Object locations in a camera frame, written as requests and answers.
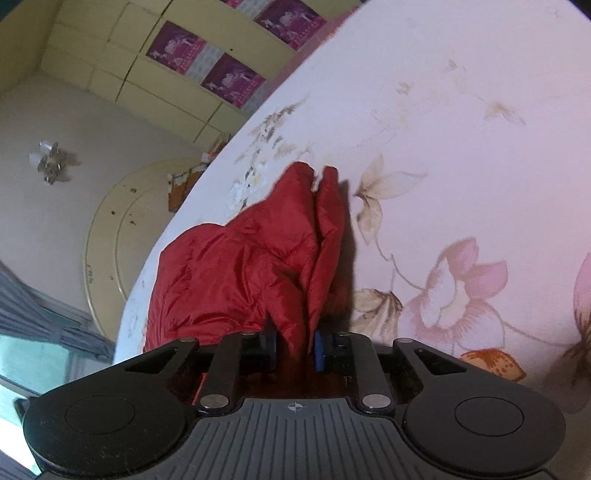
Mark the red puffer jacket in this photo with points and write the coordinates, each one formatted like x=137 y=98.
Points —
x=249 y=267

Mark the grey curtain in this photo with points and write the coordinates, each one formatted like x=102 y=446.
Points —
x=51 y=318

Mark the cream wardrobe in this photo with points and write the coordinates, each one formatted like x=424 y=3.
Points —
x=129 y=69

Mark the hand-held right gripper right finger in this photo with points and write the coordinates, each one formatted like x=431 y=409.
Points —
x=318 y=350

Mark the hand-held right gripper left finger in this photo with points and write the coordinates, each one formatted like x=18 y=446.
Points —
x=268 y=350

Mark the ceiling lamp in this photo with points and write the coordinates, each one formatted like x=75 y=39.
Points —
x=48 y=161

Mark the window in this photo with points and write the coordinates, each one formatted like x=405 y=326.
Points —
x=27 y=364

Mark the white floral quilt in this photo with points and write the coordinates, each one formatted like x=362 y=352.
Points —
x=461 y=138

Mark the purple wall poster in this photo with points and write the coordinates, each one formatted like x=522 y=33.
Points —
x=233 y=82
x=238 y=2
x=291 y=22
x=182 y=46

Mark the cream arched headboard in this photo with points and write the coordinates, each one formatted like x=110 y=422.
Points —
x=120 y=221

